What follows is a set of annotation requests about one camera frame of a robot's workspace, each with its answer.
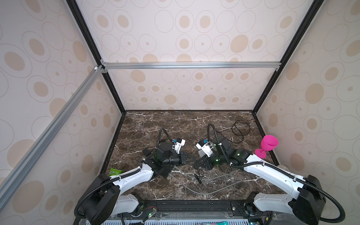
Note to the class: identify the silver diagonal aluminium bar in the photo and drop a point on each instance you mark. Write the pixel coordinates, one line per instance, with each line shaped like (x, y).
(29, 160)

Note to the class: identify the silver horizontal aluminium bar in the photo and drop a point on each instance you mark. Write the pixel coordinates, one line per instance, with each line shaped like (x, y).
(190, 65)

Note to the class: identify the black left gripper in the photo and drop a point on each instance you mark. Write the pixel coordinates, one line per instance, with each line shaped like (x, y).
(183, 156)

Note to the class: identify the pink plastic goblet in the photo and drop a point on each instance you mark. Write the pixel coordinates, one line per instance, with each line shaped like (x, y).
(268, 143)

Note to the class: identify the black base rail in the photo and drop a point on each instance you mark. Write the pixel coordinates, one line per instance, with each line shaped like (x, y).
(236, 207)

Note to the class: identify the green snack packet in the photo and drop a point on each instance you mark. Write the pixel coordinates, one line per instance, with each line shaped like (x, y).
(115, 172)

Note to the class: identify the black power adapter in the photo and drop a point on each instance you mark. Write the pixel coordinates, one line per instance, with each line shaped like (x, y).
(147, 152)

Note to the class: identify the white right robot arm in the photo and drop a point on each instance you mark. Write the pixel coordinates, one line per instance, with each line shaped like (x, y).
(304, 197)

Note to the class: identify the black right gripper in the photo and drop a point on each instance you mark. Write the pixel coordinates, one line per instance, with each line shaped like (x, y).
(205, 163)

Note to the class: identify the black vertical frame post left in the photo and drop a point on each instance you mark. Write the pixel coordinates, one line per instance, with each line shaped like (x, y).
(80, 21)

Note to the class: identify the black vertical frame post right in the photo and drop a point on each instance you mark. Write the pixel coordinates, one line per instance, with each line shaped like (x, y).
(300, 32)

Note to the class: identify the black vertical frame post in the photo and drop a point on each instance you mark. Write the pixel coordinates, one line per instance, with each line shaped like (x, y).
(300, 32)
(80, 21)

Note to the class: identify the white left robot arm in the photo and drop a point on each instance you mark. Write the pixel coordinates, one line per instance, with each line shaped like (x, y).
(105, 196)

